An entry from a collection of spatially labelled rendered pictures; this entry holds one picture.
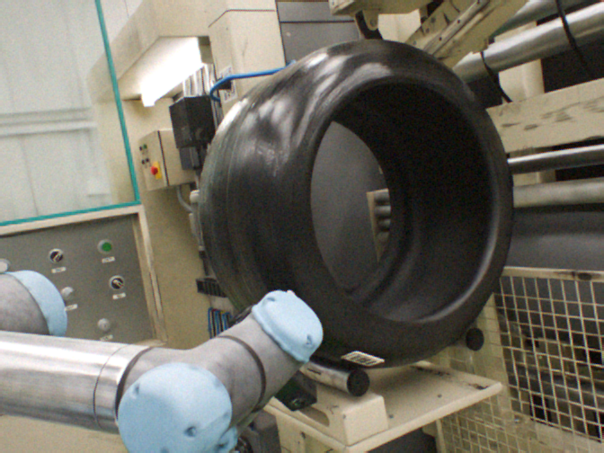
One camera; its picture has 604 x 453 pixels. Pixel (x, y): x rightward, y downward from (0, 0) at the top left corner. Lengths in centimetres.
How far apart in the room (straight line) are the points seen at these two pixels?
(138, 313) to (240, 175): 81
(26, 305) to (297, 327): 39
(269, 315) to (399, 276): 84
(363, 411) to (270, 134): 49
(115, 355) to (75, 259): 109
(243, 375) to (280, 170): 46
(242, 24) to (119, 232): 64
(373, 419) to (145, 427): 65
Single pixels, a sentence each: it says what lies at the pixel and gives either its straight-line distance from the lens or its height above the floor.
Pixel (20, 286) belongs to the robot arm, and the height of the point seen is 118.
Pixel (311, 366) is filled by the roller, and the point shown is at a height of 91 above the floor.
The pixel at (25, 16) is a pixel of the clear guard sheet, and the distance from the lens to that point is 169.
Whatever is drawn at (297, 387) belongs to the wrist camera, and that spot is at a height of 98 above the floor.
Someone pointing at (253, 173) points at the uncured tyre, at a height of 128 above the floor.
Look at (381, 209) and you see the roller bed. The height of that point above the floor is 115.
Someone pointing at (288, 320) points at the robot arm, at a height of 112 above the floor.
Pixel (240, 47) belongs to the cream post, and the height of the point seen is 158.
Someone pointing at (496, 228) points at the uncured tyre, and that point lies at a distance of 118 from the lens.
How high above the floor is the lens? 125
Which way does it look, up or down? 4 degrees down
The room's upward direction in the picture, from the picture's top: 10 degrees counter-clockwise
